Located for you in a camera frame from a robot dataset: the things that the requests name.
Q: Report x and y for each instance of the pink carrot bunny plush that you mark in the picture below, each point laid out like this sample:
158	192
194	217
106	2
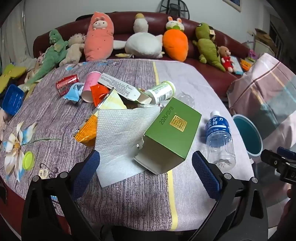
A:
97	44

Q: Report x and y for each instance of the plaid pink grey blanket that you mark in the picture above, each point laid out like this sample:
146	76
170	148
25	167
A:
272	92

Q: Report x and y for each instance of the yellow plush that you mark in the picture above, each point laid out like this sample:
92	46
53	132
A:
9	74

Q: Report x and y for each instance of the orange snack packet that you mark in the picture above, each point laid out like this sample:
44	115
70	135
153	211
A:
87	132

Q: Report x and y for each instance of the olive green dinosaur plush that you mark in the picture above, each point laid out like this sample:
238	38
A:
208	48

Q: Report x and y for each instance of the light green dinosaur plush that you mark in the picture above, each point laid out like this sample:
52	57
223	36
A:
49	55

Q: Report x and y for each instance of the white duck plush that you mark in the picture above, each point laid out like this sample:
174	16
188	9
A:
143	44

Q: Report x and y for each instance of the black mesh office chair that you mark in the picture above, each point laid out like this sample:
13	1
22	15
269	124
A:
175	9

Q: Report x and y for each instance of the white curtain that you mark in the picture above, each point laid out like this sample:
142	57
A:
13	41

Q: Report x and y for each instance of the pink paper cup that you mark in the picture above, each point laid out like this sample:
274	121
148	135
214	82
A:
91	81

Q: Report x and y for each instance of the orange carrot bunny plush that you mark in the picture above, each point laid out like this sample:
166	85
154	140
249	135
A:
175	44

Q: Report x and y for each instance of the blue plastic tray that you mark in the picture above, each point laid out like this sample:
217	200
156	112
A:
12	99

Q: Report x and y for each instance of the purple floral tablecloth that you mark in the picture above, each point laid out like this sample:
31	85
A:
57	111

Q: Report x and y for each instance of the wall picture frame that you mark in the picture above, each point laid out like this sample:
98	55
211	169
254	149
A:
233	3

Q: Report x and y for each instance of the lime green lid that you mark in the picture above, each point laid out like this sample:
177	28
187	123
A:
28	160

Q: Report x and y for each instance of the clear plastic bag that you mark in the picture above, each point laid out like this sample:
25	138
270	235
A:
185	99

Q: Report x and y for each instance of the pale yellow snack packet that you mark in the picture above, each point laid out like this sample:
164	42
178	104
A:
113	102

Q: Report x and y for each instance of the person's right hand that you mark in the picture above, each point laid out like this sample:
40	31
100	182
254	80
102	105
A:
290	208

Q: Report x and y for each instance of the beige doll plush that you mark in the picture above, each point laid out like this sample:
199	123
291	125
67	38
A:
74	52

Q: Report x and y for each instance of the light blue snack wrapper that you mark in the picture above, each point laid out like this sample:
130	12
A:
72	93

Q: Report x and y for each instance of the cardboard boxes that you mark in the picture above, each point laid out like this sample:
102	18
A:
263	37

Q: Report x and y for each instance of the dark red leather sofa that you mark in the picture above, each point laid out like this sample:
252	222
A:
122	25

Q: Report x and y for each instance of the long white carton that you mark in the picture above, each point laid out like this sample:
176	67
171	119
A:
115	84

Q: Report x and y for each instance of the orange red snack wrapper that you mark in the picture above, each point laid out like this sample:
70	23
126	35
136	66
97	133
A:
98	92

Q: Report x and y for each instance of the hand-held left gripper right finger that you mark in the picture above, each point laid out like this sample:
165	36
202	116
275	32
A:
205	176

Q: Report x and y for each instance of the white paper towel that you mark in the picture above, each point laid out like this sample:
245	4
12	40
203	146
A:
118	139

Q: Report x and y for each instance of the orange booklet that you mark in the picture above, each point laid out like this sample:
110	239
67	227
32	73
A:
245	64

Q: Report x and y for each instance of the blue white book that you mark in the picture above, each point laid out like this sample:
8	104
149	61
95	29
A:
235	63

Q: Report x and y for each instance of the small pink plush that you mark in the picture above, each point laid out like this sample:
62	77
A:
39	60

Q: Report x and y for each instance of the brown teddy bear plush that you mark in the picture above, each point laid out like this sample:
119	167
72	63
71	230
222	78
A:
225	60

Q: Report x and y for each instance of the teal plastic bin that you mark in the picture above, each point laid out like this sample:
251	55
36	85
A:
247	136

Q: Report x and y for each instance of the green carton box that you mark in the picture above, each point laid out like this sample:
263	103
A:
171	134

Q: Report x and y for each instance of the red soda can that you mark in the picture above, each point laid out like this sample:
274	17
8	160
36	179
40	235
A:
66	84

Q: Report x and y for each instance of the clear water bottle blue label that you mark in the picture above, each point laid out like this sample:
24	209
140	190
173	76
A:
218	141

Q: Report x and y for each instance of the white bottle green label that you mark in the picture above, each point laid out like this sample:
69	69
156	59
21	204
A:
161	91

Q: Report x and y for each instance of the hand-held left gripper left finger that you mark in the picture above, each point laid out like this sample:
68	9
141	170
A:
89	166

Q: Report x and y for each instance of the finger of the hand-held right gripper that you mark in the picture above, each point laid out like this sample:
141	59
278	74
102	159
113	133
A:
285	151
269	158

